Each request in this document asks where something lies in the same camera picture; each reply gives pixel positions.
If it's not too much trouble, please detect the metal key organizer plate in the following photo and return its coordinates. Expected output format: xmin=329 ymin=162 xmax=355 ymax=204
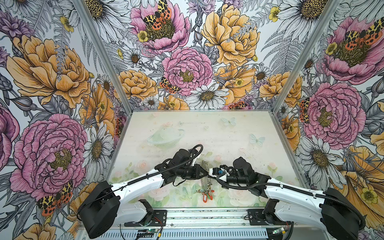
xmin=195 ymin=160 xmax=215 ymax=196

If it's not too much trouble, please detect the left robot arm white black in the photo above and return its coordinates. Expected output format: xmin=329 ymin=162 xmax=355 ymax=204
xmin=77 ymin=145 xmax=208 ymax=239

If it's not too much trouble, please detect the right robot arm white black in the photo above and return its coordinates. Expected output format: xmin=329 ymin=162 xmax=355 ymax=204
xmin=210 ymin=157 xmax=366 ymax=240

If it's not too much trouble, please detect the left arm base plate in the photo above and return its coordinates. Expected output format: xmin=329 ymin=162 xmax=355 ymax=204
xmin=124 ymin=210 xmax=168 ymax=227

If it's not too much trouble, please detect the white vented cable duct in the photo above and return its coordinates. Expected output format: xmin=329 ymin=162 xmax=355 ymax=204
xmin=99 ymin=229 xmax=269 ymax=240

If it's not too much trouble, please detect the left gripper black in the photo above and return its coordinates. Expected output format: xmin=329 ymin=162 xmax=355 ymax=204
xmin=177 ymin=164 xmax=208 ymax=180

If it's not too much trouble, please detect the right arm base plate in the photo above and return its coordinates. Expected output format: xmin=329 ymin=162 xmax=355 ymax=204
xmin=245 ymin=209 xmax=291 ymax=226

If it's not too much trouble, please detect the aluminium front rail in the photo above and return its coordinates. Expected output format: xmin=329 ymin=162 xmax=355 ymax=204
xmin=104 ymin=202 xmax=326 ymax=230

